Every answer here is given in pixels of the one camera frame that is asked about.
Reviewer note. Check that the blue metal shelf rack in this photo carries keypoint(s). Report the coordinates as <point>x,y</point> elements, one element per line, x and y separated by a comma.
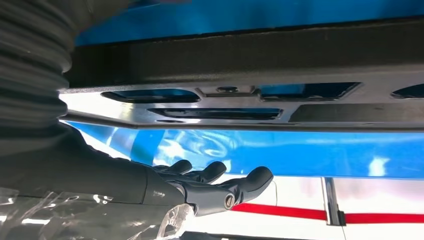
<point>298,152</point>

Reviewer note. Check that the white car with red stripe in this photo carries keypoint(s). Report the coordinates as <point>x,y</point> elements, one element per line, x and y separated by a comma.
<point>298,193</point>

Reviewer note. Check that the grey metal pole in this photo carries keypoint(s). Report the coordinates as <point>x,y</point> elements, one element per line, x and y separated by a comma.
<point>331,198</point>

